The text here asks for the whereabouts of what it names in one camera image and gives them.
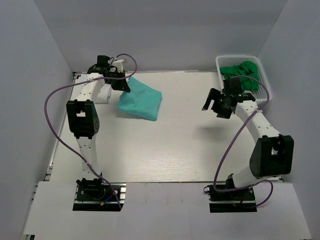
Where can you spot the folded white t shirt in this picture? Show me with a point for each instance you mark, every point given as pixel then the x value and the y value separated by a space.
pixel 104 95

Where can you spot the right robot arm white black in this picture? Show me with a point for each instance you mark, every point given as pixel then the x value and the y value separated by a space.
pixel 272 155

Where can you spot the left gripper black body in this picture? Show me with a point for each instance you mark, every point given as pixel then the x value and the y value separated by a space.
pixel 115 83

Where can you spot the green t shirt in basket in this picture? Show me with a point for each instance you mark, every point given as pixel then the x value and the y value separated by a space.
pixel 246 68

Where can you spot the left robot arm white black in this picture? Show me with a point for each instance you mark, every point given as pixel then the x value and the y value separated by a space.
pixel 82 115

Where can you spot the teal t shirt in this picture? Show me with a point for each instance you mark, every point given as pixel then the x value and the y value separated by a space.
pixel 142 100

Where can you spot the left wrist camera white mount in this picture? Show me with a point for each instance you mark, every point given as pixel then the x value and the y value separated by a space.
pixel 117 65

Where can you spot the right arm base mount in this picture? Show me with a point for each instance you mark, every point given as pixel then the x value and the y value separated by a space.
pixel 240 201

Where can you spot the white plastic basket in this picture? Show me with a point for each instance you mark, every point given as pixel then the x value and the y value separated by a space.
pixel 234 60

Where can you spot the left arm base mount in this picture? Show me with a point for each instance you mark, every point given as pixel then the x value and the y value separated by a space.
pixel 97 196

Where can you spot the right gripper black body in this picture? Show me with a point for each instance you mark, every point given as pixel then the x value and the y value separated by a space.
pixel 220 107

